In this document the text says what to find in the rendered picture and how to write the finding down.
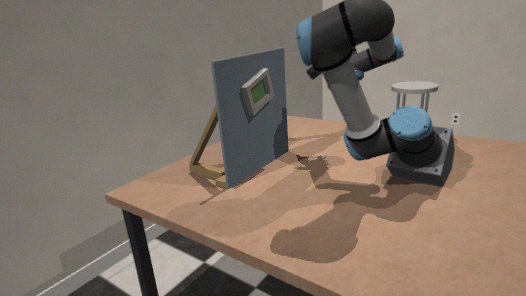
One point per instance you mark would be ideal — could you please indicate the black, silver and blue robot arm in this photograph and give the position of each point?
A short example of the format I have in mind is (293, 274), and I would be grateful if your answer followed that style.
(326, 41)

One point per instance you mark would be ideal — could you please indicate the grey picture frame with green panel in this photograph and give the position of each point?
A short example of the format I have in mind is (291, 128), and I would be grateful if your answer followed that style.
(257, 95)

